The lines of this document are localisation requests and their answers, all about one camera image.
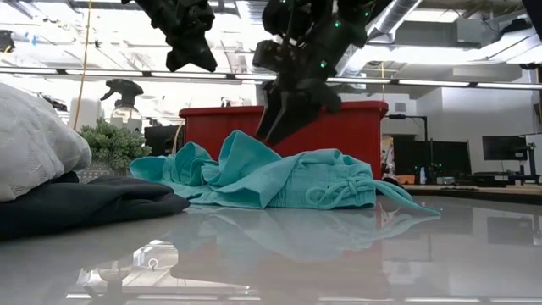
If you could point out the grey ceiling air unit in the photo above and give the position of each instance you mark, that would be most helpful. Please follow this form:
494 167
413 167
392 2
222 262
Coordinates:
444 31

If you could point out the long ceiling light strip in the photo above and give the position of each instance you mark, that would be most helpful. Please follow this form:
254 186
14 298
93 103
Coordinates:
444 83

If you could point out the black hanging ceiling lamp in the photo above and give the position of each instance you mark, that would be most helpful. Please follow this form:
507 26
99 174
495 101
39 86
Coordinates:
5 40

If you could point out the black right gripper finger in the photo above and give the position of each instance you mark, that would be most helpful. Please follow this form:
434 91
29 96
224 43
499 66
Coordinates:
294 116
271 114

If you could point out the black equipment block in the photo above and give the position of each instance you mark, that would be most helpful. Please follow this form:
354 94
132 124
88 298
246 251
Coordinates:
158 142

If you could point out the black computer monitor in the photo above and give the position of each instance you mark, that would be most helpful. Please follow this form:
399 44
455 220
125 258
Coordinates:
504 148

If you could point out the black t-shirt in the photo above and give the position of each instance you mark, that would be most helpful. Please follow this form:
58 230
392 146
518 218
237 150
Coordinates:
84 203

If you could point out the red plastic laundry bin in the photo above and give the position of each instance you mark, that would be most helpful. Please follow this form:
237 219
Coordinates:
355 135

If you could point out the black display panel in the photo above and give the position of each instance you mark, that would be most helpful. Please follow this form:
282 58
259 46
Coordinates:
444 156

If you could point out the silver ventilation duct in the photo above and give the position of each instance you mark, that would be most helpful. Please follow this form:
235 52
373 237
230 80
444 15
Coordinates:
398 12

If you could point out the white lace garment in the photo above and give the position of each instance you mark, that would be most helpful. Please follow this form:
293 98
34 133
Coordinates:
34 140

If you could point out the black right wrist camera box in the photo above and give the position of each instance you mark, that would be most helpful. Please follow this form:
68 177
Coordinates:
273 57

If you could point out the grey spray bottle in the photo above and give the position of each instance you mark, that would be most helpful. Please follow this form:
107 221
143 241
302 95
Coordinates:
125 116

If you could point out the green artificial plant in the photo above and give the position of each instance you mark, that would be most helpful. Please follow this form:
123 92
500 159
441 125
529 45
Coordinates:
114 144

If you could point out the teal garment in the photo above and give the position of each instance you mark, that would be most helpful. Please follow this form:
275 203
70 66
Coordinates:
254 178

